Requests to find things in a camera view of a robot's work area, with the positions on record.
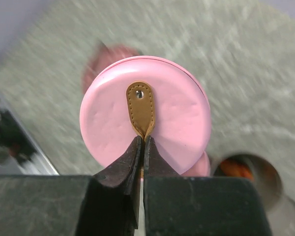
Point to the pink cylindrical lunch container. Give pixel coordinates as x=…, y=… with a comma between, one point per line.
x=200, y=169

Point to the grey round lid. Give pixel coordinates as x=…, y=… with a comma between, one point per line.
x=281, y=217

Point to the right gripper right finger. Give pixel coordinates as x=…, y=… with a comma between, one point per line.
x=198, y=206

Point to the pink round lid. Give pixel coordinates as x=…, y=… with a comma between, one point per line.
x=146, y=96

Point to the pink scalloped dotted plate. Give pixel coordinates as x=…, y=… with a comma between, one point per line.
x=103, y=57

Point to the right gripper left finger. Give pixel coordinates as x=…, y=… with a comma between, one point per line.
x=105, y=204

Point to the grey cylindrical lunch container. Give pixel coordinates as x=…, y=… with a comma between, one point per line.
x=267, y=180

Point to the orange carrot piece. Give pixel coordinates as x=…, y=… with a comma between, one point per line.
x=233, y=168

